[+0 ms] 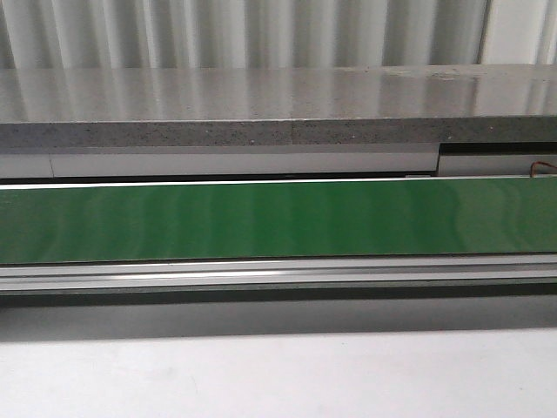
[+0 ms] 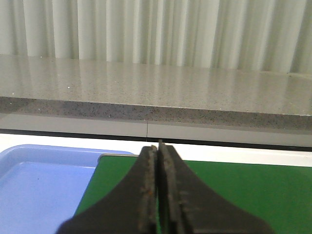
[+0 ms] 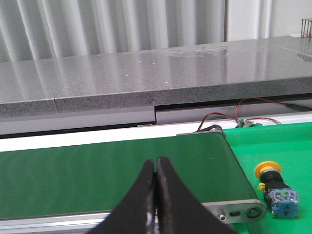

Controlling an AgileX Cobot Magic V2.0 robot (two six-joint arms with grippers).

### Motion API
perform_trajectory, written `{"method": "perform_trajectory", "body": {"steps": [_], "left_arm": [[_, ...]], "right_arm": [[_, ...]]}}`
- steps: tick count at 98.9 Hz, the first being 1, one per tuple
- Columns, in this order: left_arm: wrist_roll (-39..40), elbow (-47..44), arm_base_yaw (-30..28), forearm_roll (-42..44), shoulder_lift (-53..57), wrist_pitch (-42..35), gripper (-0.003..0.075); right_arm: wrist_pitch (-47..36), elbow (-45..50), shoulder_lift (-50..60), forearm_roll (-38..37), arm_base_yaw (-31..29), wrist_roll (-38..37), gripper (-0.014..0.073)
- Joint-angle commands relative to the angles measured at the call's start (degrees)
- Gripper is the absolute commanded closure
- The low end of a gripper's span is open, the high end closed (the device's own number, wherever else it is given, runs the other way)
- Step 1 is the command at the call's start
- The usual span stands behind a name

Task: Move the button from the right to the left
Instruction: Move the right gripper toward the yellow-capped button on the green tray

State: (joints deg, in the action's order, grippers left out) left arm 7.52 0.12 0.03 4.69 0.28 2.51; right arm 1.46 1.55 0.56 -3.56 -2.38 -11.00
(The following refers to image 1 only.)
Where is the grey stone countertop slab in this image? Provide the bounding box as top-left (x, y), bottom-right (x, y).
top-left (1, 64), bottom-right (556, 149)

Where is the green conveyor belt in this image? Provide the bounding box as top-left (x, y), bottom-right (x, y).
top-left (1, 177), bottom-right (556, 265)

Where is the white corrugated curtain backdrop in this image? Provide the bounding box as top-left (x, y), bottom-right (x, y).
top-left (1, 1), bottom-right (556, 69)

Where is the white rear conveyor frame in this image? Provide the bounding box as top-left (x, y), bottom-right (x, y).
top-left (1, 142), bottom-right (556, 180)

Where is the aluminium front conveyor rail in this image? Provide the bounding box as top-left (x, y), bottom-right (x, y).
top-left (1, 254), bottom-right (556, 292)

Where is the red thin wire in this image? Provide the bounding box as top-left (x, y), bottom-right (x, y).
top-left (528, 161), bottom-right (557, 179)

